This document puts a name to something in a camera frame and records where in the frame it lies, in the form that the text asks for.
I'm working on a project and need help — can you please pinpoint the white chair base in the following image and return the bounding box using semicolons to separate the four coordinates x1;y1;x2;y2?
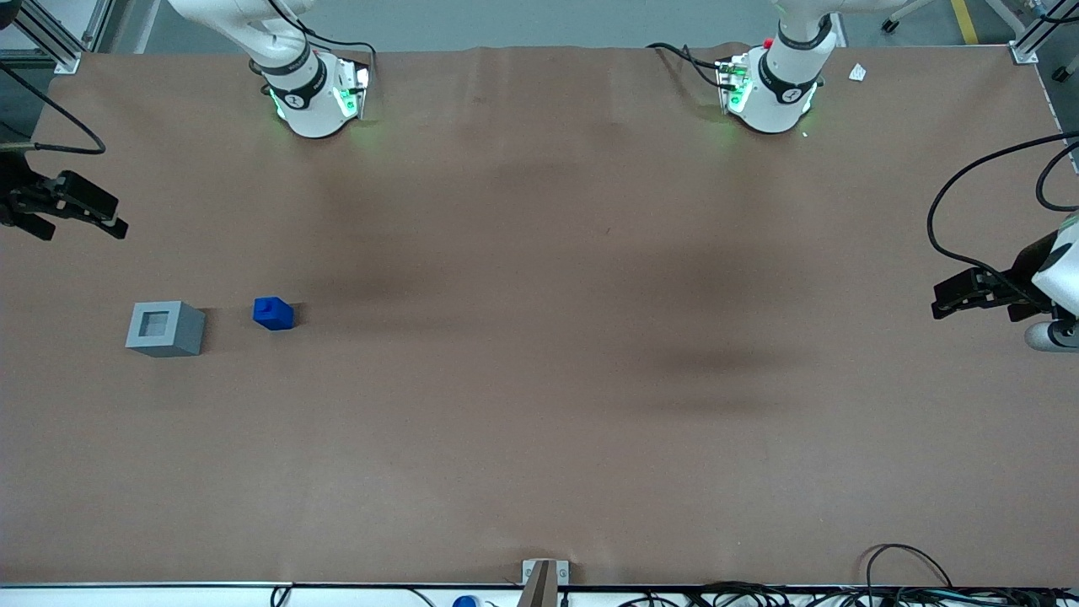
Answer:
880;0;1025;35

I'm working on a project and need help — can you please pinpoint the blue plastic part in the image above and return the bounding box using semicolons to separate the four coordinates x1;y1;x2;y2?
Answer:
253;296;296;331

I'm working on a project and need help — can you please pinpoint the gray camera mount bracket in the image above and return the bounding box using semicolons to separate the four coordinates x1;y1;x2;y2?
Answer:
521;558;572;607

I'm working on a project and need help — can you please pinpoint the gray square base block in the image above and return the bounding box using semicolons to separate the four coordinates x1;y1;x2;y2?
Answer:
126;300;207;358

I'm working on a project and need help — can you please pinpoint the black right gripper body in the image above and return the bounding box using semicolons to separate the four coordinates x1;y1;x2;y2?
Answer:
0;154;65;228

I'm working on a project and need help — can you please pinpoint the black left arm base cable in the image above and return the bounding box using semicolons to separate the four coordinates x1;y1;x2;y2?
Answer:
646;41;727;90

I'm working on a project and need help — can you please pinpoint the black looping table cable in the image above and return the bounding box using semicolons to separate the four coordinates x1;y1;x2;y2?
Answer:
860;543;955;589

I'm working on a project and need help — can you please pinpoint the black arm base cable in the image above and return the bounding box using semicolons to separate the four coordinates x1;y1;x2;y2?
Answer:
646;41;727;90
268;0;378;68

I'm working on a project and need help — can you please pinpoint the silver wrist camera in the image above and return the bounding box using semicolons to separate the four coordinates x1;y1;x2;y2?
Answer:
1023;319;1079;352

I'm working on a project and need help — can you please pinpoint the large table cover sheet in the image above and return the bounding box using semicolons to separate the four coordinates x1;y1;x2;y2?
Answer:
0;44;1079;588

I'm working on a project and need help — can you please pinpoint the short black looped cable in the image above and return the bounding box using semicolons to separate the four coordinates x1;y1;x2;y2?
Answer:
1035;140;1079;213

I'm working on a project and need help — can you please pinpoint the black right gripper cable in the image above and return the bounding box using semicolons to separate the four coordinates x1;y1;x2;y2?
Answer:
0;61;108;157

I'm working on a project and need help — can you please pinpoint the black right arm base cable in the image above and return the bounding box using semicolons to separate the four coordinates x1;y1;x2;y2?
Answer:
268;0;378;68

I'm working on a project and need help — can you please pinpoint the black cable bundle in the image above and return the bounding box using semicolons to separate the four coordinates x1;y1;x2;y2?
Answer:
615;580;1079;607

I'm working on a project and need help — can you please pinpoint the aluminium frame profile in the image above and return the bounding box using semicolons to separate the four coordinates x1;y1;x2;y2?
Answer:
0;0;115;75
1009;0;1079;66

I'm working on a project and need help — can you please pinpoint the long black left gripper cable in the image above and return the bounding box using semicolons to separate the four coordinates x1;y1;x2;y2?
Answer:
926;132;1079;306

